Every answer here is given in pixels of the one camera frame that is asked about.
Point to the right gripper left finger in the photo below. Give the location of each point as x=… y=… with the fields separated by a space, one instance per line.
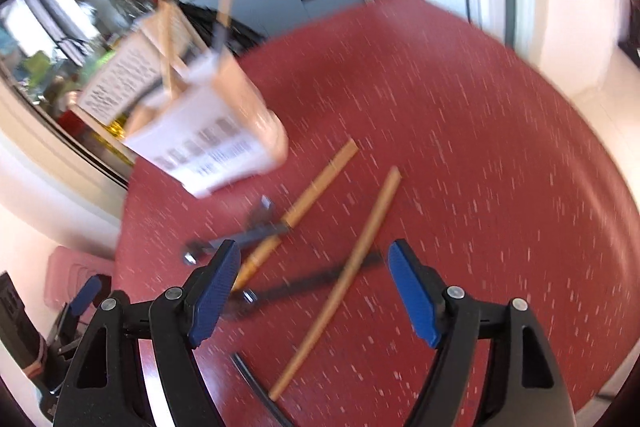
x=104 y=385

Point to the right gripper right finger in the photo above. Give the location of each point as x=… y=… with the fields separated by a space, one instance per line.
x=523 y=385

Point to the black spoon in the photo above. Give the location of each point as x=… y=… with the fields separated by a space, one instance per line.
x=247 y=301
x=259 y=225

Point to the dark translucent spoon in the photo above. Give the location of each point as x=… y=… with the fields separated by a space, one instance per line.
x=260 y=392

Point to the long wooden chopstick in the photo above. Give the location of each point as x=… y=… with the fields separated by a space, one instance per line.
x=336 y=296

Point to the short wooden chopstick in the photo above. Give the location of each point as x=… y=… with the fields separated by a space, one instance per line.
x=184 y=36

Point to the blue patterned chopstick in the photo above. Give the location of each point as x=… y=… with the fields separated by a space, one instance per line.
x=165 y=47

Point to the pink chair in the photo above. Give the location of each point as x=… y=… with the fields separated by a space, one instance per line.
x=67 y=271

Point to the white utensil holder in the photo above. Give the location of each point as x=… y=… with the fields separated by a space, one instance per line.
x=218 y=131

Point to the white perforated storage cart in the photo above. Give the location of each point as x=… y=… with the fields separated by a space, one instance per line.
x=132 y=73

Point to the black bag on cart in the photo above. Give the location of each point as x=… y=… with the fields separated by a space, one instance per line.
x=240 y=38

